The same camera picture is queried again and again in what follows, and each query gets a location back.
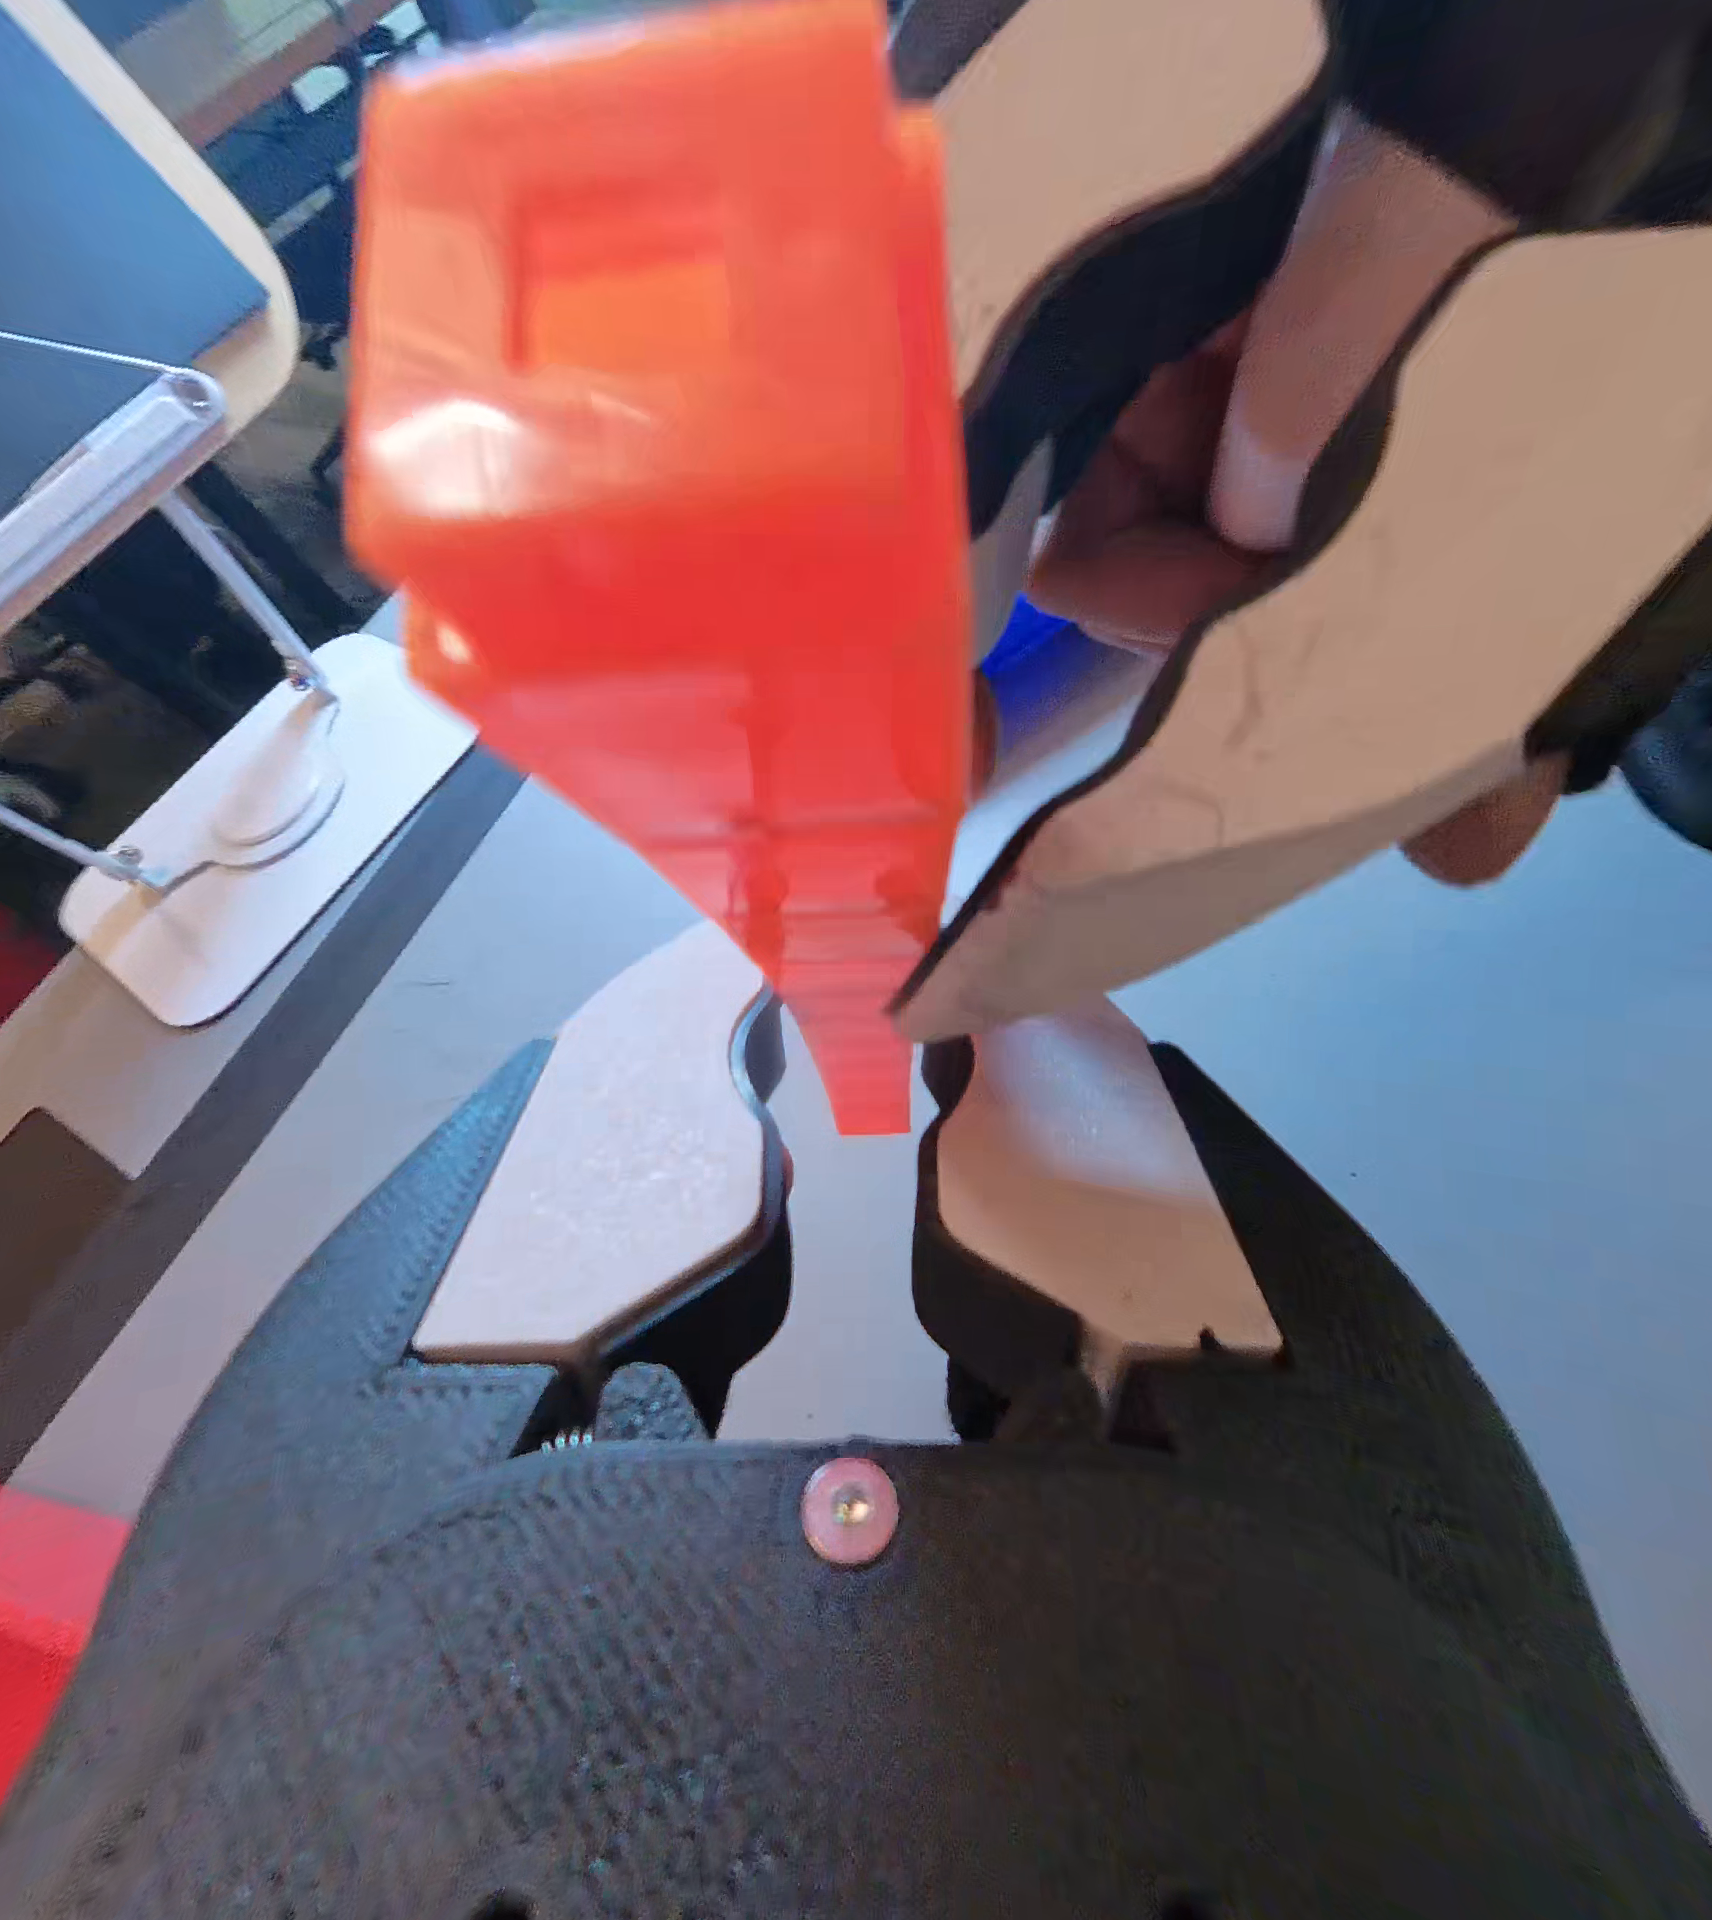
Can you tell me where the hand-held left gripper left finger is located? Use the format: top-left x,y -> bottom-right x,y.
408,918 -> 798,1433

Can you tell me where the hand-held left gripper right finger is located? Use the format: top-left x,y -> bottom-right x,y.
912,996 -> 1287,1441

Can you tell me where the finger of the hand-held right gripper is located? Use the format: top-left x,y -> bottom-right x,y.
930,0 -> 1334,534
889,223 -> 1712,1043

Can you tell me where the blue storage bin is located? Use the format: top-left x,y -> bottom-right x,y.
978,591 -> 1085,708

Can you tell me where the orange segmented plastic bar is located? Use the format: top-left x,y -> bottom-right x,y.
342,0 -> 978,1140

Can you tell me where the wooden desk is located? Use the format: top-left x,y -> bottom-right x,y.
120,0 -> 394,144

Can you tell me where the black board book stand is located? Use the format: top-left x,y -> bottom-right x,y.
0,0 -> 485,1030

